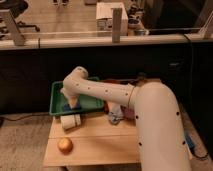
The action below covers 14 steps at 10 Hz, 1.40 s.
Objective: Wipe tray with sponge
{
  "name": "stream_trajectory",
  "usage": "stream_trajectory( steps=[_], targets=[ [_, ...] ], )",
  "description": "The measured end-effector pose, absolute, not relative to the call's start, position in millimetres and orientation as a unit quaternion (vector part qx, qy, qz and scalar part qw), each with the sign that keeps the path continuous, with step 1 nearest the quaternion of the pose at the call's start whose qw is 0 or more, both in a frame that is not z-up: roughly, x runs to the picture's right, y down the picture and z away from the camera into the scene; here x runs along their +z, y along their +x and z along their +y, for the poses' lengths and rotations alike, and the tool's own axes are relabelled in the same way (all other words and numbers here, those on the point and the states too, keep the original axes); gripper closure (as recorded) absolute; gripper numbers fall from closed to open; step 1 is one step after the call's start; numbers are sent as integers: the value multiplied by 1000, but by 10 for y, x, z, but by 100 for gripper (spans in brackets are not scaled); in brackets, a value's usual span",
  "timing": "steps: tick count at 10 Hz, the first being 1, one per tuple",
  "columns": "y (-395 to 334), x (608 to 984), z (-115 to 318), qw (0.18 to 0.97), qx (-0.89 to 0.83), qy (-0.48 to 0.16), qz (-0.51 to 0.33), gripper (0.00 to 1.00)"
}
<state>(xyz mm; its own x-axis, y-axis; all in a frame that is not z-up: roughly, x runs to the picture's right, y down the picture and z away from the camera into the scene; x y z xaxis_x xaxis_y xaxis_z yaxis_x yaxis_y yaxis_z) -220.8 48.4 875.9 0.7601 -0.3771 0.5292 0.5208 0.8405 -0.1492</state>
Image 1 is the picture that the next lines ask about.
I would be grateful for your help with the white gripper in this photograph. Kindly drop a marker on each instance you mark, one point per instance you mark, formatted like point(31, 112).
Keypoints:
point(72, 100)

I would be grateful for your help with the blue sponge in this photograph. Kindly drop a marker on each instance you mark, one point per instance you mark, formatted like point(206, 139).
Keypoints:
point(71, 107)

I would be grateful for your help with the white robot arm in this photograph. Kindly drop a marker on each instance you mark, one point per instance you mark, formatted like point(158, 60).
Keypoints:
point(161, 140)

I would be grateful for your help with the red object behind arm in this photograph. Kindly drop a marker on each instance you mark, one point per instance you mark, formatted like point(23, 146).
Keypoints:
point(128, 113)

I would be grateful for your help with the green plastic tray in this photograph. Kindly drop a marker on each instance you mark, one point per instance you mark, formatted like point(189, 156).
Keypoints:
point(59, 104)

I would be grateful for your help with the white rolled cup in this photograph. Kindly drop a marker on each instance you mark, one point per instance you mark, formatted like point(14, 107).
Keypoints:
point(70, 121)

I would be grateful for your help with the blue white crumpled cloth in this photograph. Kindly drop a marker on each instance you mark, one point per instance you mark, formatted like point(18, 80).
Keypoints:
point(115, 114)

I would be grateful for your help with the wooden table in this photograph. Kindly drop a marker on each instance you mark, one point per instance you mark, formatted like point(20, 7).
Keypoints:
point(95, 146)

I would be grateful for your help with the black office chair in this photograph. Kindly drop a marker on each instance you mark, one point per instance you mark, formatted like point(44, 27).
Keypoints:
point(16, 7)

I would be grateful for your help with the blue object on floor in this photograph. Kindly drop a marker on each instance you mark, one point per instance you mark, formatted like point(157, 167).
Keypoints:
point(189, 141)

